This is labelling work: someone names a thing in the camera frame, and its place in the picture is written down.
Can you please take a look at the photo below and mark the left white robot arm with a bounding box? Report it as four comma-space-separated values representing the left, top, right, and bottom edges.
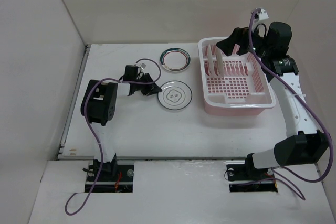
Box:
80, 65, 162, 180

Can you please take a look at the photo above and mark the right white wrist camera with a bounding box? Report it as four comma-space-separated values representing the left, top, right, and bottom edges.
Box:
252, 8, 269, 23

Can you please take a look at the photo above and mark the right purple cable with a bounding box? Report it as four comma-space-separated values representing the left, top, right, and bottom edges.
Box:
247, 7, 334, 201

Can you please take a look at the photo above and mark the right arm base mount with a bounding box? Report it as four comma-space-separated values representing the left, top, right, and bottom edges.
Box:
224, 162, 278, 193

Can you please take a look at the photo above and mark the pink plastic dish rack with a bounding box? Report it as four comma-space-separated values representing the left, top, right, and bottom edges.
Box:
198, 37, 276, 116

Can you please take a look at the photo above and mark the white plate with characters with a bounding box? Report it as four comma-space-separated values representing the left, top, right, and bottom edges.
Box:
157, 80, 193, 111

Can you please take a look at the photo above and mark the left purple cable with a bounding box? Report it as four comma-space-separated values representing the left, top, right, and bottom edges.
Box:
64, 60, 162, 215

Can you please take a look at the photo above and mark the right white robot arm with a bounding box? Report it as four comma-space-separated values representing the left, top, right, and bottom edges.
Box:
198, 22, 332, 181

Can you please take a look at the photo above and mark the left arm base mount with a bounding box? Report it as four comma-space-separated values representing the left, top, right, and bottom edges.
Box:
83, 163, 134, 193

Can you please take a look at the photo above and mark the purple cable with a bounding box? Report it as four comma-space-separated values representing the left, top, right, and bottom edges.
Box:
247, 7, 334, 201
64, 60, 162, 215

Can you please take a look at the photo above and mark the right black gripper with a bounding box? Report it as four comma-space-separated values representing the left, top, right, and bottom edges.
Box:
216, 23, 271, 59

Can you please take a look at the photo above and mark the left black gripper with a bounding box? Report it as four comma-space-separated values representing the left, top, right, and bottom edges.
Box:
134, 73, 162, 97

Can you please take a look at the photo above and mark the green rimmed white plate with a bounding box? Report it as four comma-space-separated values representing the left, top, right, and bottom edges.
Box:
159, 48, 191, 73

